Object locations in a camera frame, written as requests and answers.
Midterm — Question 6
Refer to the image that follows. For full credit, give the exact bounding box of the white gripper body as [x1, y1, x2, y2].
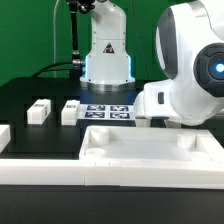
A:
[133, 81, 181, 128]

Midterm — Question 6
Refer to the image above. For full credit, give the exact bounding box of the white desk top tray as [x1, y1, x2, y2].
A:
[79, 126, 224, 164]

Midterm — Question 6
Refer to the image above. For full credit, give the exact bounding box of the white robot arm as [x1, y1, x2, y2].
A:
[80, 0, 224, 127]

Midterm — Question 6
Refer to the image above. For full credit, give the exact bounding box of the fiducial marker sheet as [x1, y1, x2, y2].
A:
[78, 104, 134, 120]

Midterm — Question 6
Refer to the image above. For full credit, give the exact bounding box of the white left fence piece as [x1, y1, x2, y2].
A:
[0, 125, 11, 153]

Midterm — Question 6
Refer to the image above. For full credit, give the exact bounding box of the white front fence wall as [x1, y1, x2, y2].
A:
[0, 159, 224, 189]

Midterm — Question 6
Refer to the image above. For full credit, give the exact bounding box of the black cable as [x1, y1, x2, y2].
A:
[31, 60, 86, 79]

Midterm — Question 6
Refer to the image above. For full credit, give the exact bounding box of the white cable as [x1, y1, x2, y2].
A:
[53, 0, 63, 69]

